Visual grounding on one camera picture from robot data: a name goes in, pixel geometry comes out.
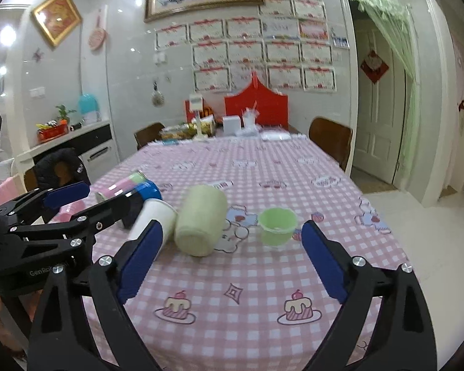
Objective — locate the red gift box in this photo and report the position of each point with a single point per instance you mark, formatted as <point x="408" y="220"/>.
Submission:
<point x="52" y="132"/>

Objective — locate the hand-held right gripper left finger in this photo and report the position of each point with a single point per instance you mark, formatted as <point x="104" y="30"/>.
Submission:
<point x="139" y="262"/>

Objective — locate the brown wooden chair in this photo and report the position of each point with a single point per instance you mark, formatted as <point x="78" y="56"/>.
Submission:
<point x="149" y="133"/>
<point x="330" y="141"/>

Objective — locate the blue cup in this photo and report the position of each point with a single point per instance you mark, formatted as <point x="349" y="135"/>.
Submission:
<point x="150" y="190"/>

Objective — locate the clear plastic bags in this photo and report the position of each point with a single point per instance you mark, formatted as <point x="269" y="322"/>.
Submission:
<point x="278" y="136"/>

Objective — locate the gold framed red picture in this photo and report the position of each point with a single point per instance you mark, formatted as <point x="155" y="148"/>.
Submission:
<point x="56" y="17"/>

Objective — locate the snack packets pile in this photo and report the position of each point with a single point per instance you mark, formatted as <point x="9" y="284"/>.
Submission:
<point x="180" y="132"/>

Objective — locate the cream cup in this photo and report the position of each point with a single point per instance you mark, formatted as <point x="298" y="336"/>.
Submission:
<point x="199" y="220"/>

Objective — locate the black fur-hood jacket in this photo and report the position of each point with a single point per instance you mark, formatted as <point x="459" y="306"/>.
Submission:
<point x="48" y="170"/>

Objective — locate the white and black cabinet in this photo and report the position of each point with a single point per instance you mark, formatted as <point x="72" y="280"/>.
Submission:
<point x="96" y="139"/>

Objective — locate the white paper cup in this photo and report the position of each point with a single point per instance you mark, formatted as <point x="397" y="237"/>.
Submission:
<point x="157" y="213"/>

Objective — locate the pink checked tablecloth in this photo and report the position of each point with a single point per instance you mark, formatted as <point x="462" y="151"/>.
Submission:
<point x="255" y="177"/>

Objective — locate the white panel door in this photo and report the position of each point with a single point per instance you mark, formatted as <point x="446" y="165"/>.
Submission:
<point x="379" y="116"/>

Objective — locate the clear plastic cups with straws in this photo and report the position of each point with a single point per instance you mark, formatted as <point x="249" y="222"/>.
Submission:
<point x="250" y="118"/>

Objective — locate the brown doormat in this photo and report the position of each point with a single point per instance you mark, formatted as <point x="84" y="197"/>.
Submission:
<point x="373" y="185"/>

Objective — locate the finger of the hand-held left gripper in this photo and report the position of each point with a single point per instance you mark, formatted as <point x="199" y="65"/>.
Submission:
<point x="67" y="194"/>
<point x="112" y="211"/>

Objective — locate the group of wall certificates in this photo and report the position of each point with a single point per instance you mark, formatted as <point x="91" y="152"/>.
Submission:
<point x="247" y="50"/>

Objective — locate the small potted plant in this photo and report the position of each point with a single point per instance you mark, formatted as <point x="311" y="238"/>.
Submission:
<point x="64" y="113"/>

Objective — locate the light blue appliance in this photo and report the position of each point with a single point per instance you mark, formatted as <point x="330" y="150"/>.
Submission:
<point x="89" y="106"/>

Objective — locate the wall switch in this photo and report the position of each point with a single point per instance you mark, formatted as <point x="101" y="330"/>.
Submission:
<point x="36" y="92"/>

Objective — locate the pink cup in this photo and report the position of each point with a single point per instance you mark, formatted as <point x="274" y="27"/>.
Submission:
<point x="114" y="190"/>

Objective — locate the pink hanging fan decoration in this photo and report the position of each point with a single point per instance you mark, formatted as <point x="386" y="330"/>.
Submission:
<point x="98" y="36"/>

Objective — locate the green lace curtain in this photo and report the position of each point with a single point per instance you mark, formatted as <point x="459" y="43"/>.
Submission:
<point x="400" y="46"/>

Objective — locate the white box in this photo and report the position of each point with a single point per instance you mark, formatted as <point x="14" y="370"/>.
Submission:
<point x="232" y="125"/>

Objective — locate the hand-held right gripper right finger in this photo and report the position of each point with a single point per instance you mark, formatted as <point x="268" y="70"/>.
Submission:
<point x="324" y="264"/>

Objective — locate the pink cloth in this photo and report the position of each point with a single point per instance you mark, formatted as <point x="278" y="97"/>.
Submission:
<point x="7" y="193"/>

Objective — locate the red paper bag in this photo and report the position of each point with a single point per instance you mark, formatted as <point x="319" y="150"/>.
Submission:
<point x="257" y="102"/>

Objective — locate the wall socket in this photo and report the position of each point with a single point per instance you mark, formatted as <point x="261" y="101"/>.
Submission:
<point x="160" y="58"/>

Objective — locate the white stand with sign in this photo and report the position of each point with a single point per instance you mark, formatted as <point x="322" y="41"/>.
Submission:
<point x="196" y="104"/>

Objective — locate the small light green cup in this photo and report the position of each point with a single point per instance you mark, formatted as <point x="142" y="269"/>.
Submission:
<point x="277" y="227"/>

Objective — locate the red door ornament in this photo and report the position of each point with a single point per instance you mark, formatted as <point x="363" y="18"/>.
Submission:
<point x="374" y="66"/>

